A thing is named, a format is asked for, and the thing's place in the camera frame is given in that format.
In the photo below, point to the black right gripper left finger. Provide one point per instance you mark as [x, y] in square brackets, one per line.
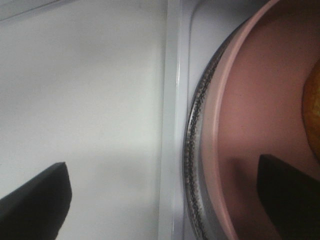
[37, 209]

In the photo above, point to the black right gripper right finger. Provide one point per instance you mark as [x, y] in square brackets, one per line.
[290, 198]

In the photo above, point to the pink round plate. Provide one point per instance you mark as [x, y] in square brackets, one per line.
[254, 107]

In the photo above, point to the burger with lettuce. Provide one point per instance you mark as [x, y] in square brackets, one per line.
[311, 109]

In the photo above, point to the glass microwave turntable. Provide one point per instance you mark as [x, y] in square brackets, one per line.
[202, 216]

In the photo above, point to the white microwave oven body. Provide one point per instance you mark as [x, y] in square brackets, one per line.
[105, 86]

